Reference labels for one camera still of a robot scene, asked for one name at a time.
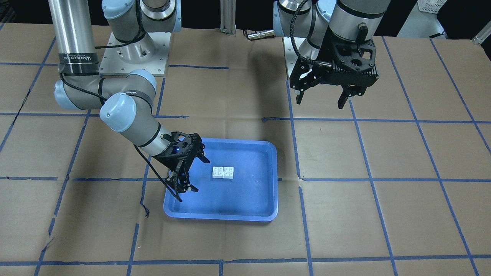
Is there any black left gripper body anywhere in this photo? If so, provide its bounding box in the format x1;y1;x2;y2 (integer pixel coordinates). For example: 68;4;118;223
321;31;379;87

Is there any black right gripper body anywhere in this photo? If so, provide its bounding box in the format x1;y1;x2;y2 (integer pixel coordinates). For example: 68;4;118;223
153;132;204;173

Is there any white block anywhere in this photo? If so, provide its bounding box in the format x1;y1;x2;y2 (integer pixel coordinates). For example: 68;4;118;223
212;166;223;179
222;166;234;179

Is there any blue plastic tray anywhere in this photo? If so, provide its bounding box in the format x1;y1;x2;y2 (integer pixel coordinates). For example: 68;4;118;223
163;138;278;222

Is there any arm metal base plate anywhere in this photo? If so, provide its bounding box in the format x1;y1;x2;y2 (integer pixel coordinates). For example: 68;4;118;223
282;37;307;82
99;33;172;77

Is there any silver cable connector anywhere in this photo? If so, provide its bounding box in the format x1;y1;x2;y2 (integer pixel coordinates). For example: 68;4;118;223
244;30;276;41

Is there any centre aluminium post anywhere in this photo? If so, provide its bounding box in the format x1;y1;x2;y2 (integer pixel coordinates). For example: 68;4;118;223
219;0;236;36

